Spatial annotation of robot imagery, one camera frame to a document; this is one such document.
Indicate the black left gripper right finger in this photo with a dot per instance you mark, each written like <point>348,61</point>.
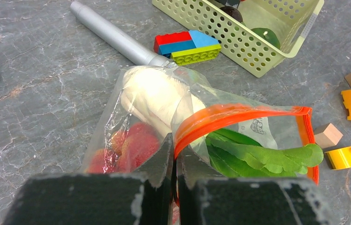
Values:
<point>191,167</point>

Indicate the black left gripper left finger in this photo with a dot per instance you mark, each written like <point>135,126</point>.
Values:
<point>158,168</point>

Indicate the red strawberry bunch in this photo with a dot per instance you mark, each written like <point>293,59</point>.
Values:
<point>127,151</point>

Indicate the clear zip bag orange zipper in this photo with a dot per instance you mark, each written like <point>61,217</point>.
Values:
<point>229,200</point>

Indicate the green white bok choy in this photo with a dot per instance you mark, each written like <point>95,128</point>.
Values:
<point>236,155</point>

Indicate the white eggplant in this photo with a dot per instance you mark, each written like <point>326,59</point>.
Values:
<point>153,96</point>

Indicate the dark purple plum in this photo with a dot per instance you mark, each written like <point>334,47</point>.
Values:
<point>233,12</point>

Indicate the multicolour brick block stack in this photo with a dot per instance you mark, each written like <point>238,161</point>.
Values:
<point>187,47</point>

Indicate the grey toy microphone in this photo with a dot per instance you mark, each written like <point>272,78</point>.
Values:
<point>119,40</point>

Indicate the dark green round fruit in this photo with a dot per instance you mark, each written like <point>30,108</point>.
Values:
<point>268,35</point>

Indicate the yellow arch block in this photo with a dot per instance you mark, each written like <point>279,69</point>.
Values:
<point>340,158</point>

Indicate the pale green perforated basket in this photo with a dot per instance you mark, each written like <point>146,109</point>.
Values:
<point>290,20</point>

